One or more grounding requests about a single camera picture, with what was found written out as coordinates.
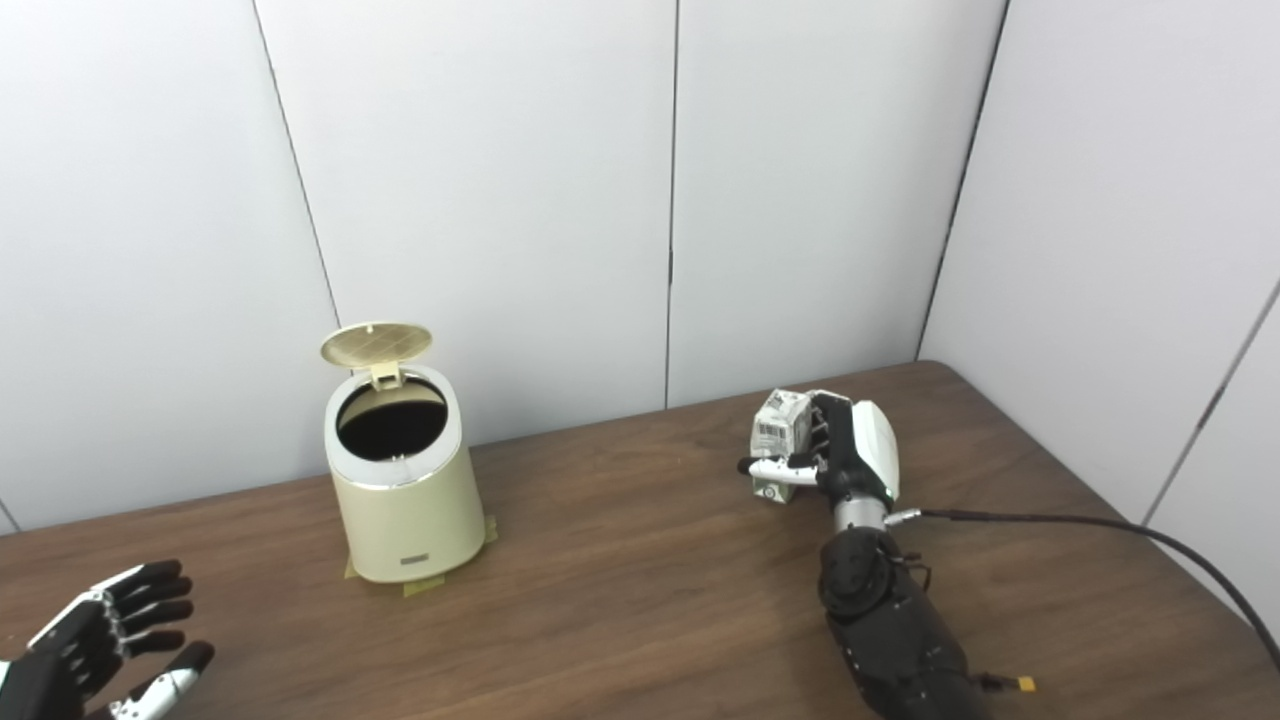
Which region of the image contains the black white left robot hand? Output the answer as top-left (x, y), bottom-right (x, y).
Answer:
top-left (0, 560), bottom-right (215, 720)

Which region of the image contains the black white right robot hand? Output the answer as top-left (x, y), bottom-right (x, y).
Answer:
top-left (738, 390), bottom-right (901, 506)

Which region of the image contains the white green milk carton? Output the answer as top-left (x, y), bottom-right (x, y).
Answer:
top-left (751, 388), bottom-right (813, 503)

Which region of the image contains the cream-colored bin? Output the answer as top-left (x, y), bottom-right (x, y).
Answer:
top-left (320, 321), bottom-right (488, 584)

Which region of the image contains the cream round bin lid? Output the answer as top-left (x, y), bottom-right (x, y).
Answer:
top-left (320, 321), bottom-right (434, 389)

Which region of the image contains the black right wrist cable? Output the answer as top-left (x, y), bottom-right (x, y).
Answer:
top-left (885, 508), bottom-right (1280, 671)

